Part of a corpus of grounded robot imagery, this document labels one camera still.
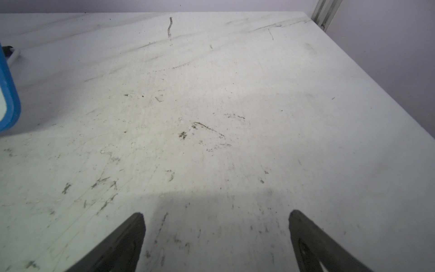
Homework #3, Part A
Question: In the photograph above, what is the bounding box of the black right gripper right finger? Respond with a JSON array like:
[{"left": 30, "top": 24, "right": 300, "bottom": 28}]
[{"left": 289, "top": 210, "right": 371, "bottom": 272}]

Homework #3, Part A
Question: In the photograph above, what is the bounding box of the aluminium frame post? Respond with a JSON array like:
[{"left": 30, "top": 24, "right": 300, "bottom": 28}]
[{"left": 311, "top": 0, "right": 343, "bottom": 32}]

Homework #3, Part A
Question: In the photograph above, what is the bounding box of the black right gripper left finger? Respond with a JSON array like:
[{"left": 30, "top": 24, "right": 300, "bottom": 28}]
[{"left": 67, "top": 213, "right": 146, "bottom": 272}]

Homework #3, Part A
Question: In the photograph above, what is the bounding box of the blue framed whiteboard PEAR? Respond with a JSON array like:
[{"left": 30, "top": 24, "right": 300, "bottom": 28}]
[{"left": 1, "top": 45, "right": 21, "bottom": 132}]

